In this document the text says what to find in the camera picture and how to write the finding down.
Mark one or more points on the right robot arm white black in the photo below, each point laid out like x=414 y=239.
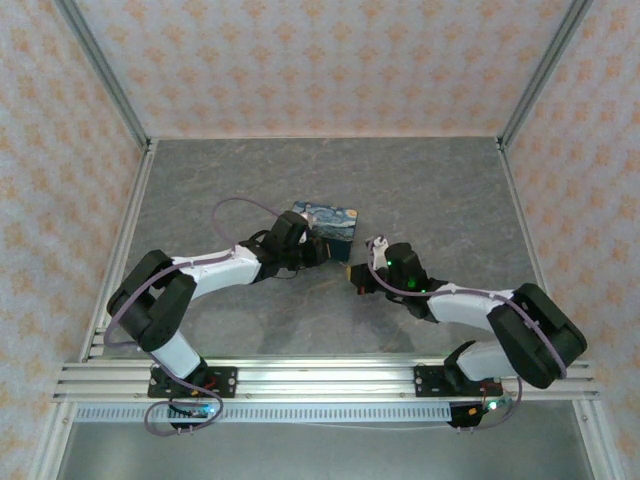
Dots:
x=460 y=305

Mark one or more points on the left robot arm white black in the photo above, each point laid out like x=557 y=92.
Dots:
x=225 y=272

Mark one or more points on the starry night print box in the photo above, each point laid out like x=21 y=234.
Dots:
x=335 y=222

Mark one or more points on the small circuit board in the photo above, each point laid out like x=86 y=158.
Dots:
x=200 y=411
x=465 y=415

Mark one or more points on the grey metal shelf panel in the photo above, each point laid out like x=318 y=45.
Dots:
x=325 y=450

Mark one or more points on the long aluminium base rail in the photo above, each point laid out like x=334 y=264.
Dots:
x=325 y=375

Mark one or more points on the aluminium side rail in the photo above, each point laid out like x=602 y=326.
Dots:
x=520 y=210
x=125 y=240

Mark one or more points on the aluminium frame post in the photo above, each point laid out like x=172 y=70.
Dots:
x=105 y=75
x=545 y=70

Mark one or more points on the aluminium frame leg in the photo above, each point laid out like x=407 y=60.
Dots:
x=600 y=440
x=52 y=440

